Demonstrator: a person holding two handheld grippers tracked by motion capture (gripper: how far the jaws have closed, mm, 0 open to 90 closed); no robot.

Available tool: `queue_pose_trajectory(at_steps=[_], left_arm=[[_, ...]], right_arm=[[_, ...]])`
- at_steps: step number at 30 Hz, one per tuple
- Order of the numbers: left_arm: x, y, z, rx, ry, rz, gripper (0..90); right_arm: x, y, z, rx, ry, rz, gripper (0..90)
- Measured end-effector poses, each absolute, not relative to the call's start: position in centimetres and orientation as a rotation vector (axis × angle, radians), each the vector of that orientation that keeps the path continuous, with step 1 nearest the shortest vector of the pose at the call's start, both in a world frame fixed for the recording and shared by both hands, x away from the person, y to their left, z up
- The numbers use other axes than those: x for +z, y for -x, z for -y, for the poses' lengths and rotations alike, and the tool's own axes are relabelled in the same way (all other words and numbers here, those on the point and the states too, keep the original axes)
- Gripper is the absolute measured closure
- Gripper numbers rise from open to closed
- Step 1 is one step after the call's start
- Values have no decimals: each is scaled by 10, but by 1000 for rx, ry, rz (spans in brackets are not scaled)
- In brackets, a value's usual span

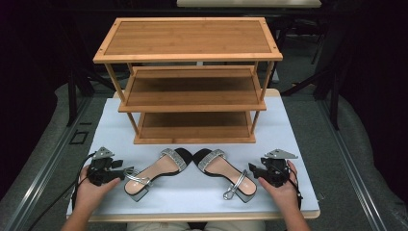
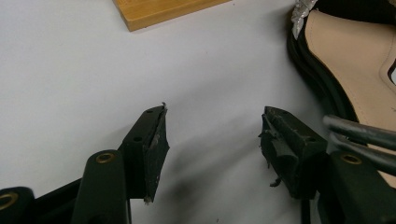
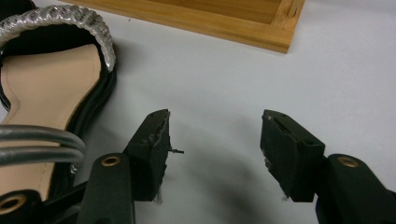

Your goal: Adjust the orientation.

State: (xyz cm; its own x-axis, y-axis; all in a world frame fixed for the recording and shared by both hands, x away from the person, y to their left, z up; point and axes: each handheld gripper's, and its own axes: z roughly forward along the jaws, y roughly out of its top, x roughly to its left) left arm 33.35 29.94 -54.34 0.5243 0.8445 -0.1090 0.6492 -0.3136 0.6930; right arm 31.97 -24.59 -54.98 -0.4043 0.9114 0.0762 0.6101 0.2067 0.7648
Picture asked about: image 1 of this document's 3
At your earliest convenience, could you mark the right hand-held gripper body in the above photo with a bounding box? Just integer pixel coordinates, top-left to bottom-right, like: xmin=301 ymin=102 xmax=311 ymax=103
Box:
xmin=261 ymin=148 xmax=299 ymax=189

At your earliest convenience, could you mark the person's left hand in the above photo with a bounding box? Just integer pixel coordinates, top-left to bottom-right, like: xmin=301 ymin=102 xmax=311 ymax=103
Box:
xmin=74 ymin=165 xmax=122 ymax=213

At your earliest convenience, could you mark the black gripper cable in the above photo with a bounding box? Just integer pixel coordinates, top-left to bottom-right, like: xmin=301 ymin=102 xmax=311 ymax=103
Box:
xmin=27 ymin=153 xmax=97 ymax=231
xmin=282 ymin=165 xmax=304 ymax=210

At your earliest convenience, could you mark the person's left leg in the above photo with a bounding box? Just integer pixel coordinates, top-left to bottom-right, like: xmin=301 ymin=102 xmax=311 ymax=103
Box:
xmin=126 ymin=220 xmax=191 ymax=231

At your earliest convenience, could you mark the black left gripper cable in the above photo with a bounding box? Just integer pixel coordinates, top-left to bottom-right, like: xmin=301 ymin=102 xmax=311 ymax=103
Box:
xmin=27 ymin=153 xmax=97 ymax=231

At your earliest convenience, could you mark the white foam table mat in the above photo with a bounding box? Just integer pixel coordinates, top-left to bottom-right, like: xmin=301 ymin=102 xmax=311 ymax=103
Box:
xmin=65 ymin=96 xmax=320 ymax=217

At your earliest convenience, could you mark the metal floor rail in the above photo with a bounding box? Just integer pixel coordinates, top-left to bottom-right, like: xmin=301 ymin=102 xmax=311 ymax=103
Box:
xmin=316 ymin=95 xmax=390 ymax=231
xmin=1 ymin=95 xmax=94 ymax=231

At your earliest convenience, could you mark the wooden three-tier shoe rack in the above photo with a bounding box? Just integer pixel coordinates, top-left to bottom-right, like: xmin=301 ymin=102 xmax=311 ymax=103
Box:
xmin=92 ymin=16 xmax=284 ymax=145

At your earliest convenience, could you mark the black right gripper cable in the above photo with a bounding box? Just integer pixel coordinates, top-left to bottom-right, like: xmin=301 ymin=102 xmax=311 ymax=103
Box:
xmin=282 ymin=165 xmax=304 ymax=210

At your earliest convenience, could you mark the person's right hand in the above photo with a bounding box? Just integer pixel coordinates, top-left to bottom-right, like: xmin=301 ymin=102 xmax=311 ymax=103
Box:
xmin=257 ymin=160 xmax=301 ymax=212

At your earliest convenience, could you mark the black silver-strap heeled sandal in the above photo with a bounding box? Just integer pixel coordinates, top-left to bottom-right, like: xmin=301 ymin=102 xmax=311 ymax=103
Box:
xmin=191 ymin=147 xmax=259 ymax=204
xmin=123 ymin=147 xmax=194 ymax=203

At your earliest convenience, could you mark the black metal stand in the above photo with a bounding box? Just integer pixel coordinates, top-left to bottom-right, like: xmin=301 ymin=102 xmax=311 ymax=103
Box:
xmin=281 ymin=61 xmax=342 ymax=131
xmin=65 ymin=61 xmax=116 ymax=128

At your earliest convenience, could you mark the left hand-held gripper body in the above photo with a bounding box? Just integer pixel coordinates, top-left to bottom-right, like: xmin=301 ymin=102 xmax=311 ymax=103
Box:
xmin=86 ymin=146 xmax=126 ymax=188

